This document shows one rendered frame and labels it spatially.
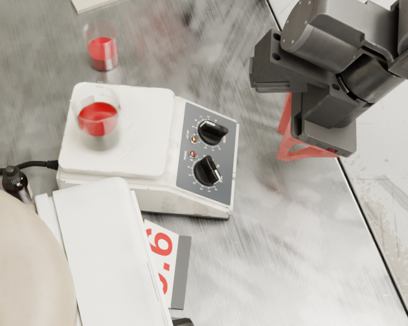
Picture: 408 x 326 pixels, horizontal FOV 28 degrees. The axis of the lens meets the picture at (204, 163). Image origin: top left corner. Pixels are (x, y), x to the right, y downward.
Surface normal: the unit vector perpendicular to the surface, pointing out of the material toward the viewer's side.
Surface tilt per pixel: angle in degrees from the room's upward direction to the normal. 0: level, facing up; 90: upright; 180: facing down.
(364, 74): 74
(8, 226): 7
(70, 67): 0
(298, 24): 64
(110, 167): 0
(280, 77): 90
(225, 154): 30
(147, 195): 90
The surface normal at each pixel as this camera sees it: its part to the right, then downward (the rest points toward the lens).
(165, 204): -0.08, 0.85
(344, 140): 0.46, -0.43
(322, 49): 0.04, 0.61
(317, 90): -0.89, -0.30
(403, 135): 0.01, -0.52
